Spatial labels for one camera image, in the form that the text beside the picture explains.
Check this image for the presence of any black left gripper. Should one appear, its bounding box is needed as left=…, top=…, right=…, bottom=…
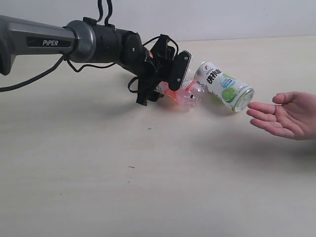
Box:
left=134, top=34, right=178, bottom=106

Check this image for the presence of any pink peach drink bottle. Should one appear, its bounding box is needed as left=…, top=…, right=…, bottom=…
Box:
left=154, top=79, right=205, bottom=109

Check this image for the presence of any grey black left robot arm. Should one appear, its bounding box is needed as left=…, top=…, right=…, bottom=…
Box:
left=0, top=16, right=182, bottom=105

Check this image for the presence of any lime label drink bottle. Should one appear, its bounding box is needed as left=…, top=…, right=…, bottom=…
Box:
left=194, top=62, right=254, bottom=113

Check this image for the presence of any person's open hand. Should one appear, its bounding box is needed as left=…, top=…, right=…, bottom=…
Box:
left=246, top=91, right=316, bottom=140

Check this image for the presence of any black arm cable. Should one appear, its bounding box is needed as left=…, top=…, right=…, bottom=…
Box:
left=0, top=0, right=178, bottom=94

